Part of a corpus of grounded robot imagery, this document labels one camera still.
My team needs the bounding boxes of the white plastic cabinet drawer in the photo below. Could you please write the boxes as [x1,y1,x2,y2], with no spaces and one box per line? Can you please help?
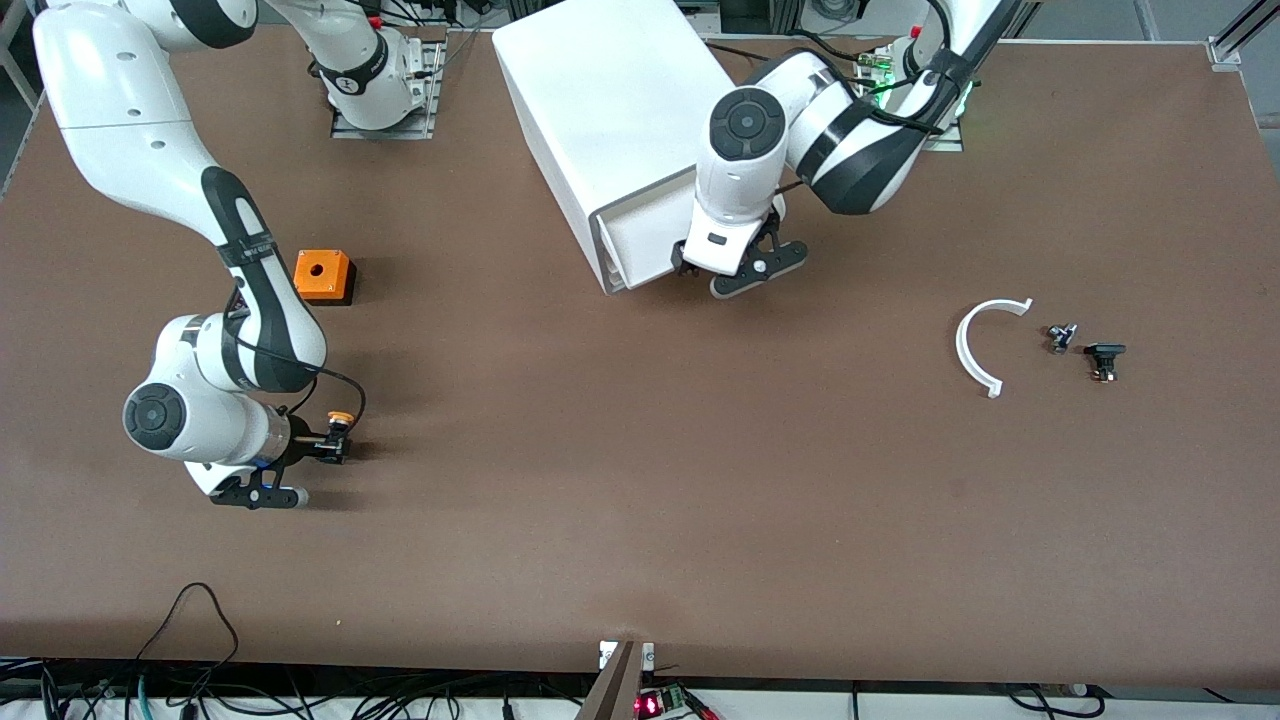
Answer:
[600,195,701,293]

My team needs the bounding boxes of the white drawer cabinet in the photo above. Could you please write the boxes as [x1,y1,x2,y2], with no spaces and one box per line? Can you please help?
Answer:
[492,0,746,296]

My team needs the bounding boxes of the white curved plastic arc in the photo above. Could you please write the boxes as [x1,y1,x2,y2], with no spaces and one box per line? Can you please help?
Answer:
[955,298,1034,399]

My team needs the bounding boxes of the grey metal bar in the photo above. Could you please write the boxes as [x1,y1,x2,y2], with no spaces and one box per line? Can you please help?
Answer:
[575,642,643,720]

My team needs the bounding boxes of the circuit board with red light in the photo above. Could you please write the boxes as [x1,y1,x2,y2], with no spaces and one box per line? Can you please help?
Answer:
[633,683,716,720]

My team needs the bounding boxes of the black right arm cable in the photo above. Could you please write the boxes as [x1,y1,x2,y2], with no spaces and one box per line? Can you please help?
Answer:
[228,285,368,446]

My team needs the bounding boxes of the thin black cable loop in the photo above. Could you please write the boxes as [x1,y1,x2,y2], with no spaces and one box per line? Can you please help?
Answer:
[135,583,241,701]

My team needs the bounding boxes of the orange button enclosure box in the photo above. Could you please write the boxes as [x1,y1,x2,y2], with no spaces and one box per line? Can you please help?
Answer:
[292,249,357,307]

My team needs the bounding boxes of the black cable on table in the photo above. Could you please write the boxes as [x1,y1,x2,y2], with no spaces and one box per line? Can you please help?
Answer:
[703,40,791,63]

